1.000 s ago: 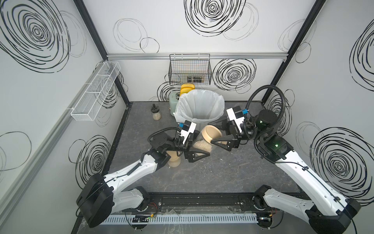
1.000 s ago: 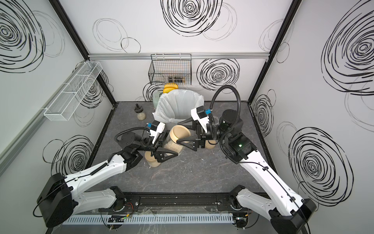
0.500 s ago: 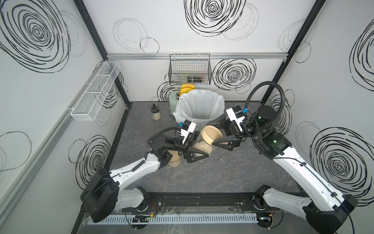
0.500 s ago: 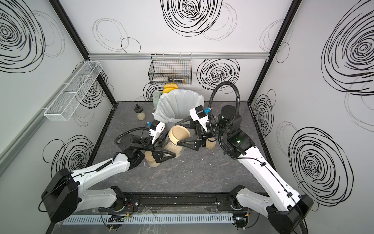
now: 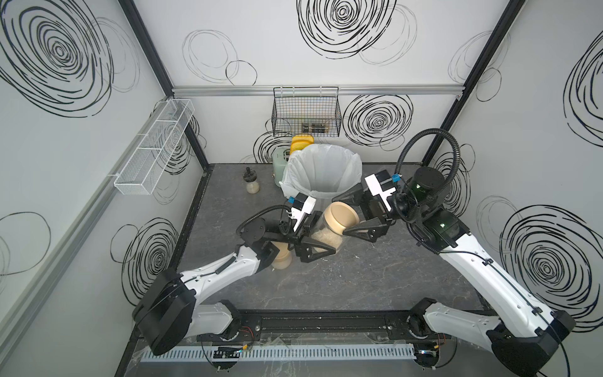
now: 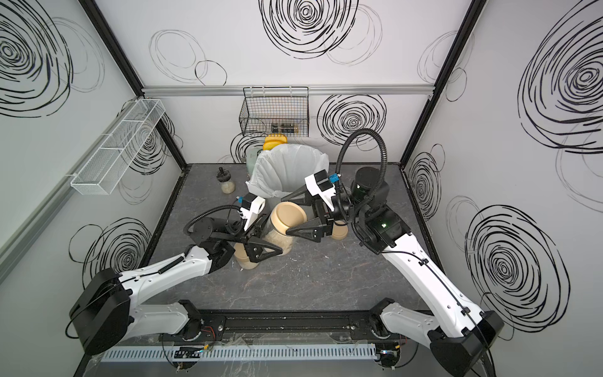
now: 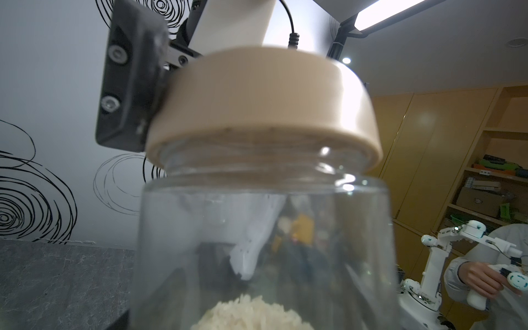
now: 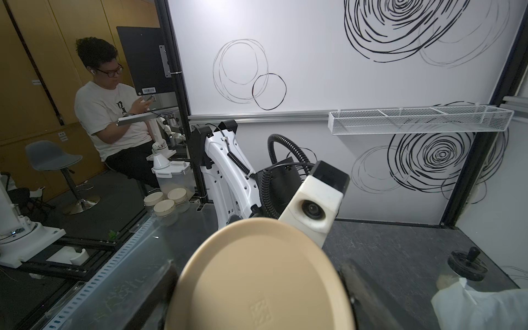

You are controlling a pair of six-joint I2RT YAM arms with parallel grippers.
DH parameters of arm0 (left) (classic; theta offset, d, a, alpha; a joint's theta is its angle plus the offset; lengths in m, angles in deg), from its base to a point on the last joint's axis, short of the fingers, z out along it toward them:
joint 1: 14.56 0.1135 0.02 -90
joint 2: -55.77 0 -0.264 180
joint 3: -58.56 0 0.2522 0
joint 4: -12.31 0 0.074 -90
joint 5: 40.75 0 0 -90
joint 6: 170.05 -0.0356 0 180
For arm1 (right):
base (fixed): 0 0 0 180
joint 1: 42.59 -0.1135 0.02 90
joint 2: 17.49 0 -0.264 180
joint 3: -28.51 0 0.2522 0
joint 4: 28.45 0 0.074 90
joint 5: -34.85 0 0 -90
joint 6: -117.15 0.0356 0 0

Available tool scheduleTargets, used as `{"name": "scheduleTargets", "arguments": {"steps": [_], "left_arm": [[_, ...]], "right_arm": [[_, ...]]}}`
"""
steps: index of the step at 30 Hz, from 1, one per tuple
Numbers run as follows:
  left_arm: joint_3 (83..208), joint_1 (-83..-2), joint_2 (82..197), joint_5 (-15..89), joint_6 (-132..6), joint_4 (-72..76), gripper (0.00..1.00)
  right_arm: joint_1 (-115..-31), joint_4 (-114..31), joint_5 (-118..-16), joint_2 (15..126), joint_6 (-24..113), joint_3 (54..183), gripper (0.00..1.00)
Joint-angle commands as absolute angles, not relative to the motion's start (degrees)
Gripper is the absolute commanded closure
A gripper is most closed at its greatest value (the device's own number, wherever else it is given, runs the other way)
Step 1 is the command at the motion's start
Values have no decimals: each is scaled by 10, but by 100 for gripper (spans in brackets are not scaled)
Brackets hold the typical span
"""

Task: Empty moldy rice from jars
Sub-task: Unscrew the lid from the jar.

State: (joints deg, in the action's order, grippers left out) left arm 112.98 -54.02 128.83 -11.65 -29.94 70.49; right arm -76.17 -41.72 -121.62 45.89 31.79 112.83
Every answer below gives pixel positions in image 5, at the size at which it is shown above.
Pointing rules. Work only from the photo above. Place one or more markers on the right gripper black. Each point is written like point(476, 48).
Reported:
point(372, 210)

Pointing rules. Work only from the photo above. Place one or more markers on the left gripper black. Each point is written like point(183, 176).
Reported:
point(304, 248)

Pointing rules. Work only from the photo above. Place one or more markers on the rice jar tan lid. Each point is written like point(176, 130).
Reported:
point(323, 234)
point(283, 258)

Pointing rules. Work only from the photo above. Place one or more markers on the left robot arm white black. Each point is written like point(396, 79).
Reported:
point(175, 308)

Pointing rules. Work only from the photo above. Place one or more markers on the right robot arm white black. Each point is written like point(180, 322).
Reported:
point(522, 332)

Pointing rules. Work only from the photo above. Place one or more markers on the metal mesh trash bin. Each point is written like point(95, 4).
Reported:
point(325, 203)

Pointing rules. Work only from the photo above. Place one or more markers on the white plastic bin liner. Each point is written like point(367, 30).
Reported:
point(321, 171)

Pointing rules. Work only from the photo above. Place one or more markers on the small bottle black pump top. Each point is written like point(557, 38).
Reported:
point(251, 179)

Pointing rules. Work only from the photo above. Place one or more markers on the yellow toast slice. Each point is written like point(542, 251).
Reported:
point(303, 138)
point(299, 145)

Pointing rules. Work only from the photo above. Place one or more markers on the mint green toaster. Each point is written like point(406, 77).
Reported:
point(280, 159)

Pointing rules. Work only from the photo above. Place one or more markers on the dark bottle in basket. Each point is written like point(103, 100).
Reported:
point(314, 128)

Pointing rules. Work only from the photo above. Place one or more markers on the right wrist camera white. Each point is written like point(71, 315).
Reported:
point(382, 185)

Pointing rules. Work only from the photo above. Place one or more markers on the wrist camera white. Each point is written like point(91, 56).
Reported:
point(301, 206)
point(382, 185)

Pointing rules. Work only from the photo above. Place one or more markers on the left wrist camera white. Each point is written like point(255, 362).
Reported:
point(301, 206)

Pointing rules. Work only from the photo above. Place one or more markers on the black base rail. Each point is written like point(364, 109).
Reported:
point(406, 324)

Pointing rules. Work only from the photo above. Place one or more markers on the black wire wall basket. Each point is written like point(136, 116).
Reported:
point(290, 112)

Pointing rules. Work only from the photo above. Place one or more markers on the white slotted cable duct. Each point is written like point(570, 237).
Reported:
point(341, 352)

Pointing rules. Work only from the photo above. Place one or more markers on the white mesh wall shelf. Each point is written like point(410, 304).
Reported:
point(163, 149)

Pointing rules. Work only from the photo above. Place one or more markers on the aluminium wall rail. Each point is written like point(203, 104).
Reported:
point(299, 90)

